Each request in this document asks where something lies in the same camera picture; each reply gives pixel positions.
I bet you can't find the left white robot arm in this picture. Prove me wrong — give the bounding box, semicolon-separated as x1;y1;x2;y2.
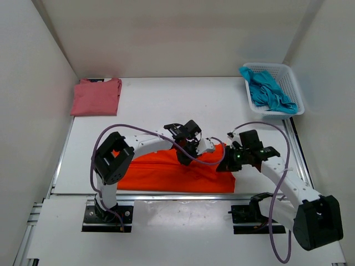
90;120;202;222

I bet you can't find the pink t shirt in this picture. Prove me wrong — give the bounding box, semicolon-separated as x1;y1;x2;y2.
70;78;122;116

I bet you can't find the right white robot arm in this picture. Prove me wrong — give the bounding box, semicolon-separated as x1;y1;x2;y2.
217;130;343;251

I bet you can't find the teal t shirt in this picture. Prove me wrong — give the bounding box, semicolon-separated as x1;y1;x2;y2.
239;66;298;115

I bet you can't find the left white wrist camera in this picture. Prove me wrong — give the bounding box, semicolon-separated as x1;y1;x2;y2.
196;138;215;155

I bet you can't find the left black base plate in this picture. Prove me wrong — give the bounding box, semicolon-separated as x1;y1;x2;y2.
82;201;134;233

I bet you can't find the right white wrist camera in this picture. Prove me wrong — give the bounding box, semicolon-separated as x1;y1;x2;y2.
227;132;241;146

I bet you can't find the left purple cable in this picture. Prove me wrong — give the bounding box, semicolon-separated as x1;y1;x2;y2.
90;123;227;227

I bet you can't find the orange t shirt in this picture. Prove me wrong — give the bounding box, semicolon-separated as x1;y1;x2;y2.
117;150;236;193

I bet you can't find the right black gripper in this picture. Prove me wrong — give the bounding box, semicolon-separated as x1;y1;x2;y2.
216;145;250;172

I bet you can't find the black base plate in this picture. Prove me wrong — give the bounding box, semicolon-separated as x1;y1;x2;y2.
82;201;134;233
228;205;269;234

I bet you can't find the white plastic basket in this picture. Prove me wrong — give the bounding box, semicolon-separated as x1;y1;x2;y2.
243;63;305;120

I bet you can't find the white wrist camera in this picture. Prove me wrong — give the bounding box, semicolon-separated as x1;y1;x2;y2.
196;138;215;155
227;132;241;146

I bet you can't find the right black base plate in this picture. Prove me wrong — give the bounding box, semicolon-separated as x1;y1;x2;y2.
228;205;269;234

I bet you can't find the black corner label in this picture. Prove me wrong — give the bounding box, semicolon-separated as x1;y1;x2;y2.
88;79;104;83

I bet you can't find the aluminium frame rail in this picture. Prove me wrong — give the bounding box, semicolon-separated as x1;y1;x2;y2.
13;116;347;266

